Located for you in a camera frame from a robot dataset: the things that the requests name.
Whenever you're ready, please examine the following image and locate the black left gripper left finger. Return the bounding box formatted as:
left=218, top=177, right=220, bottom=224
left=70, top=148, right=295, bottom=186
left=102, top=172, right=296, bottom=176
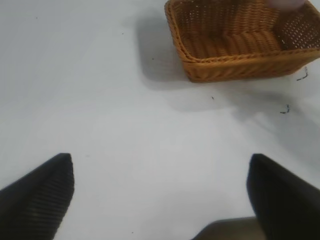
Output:
left=0, top=152, right=76, bottom=240

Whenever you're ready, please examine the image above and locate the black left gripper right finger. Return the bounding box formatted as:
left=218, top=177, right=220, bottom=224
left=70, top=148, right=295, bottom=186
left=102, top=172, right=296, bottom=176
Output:
left=245, top=153, right=320, bottom=240

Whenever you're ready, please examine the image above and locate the pink toy peach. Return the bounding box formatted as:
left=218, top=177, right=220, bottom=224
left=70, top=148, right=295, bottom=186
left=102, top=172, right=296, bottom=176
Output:
left=265, top=0, right=306, bottom=11

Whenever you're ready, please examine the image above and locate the brown woven wicker basket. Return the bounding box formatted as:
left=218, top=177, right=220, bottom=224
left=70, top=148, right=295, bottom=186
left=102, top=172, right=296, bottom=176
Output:
left=164, top=0, right=320, bottom=84

